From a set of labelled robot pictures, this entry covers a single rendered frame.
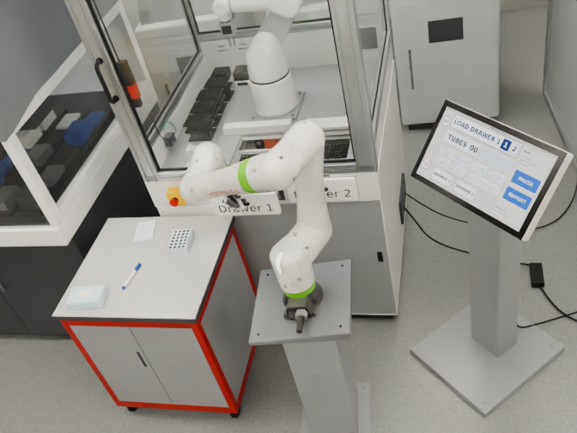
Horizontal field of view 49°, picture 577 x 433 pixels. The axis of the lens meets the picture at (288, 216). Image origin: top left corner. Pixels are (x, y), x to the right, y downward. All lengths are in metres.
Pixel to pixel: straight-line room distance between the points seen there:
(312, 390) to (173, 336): 0.59
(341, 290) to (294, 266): 0.25
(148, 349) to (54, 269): 0.76
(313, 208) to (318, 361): 0.62
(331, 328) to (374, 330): 1.01
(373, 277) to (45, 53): 1.72
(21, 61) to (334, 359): 1.69
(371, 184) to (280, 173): 0.79
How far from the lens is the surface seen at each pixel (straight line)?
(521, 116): 4.49
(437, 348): 3.06
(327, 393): 2.63
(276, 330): 2.26
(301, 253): 2.14
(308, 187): 2.09
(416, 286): 3.35
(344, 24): 2.22
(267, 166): 1.87
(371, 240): 2.79
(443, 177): 2.38
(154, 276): 2.66
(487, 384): 2.95
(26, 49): 2.84
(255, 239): 2.90
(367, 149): 2.48
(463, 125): 2.37
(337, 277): 2.36
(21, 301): 3.58
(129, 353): 2.79
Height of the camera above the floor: 2.49
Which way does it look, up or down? 40 degrees down
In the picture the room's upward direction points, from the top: 15 degrees counter-clockwise
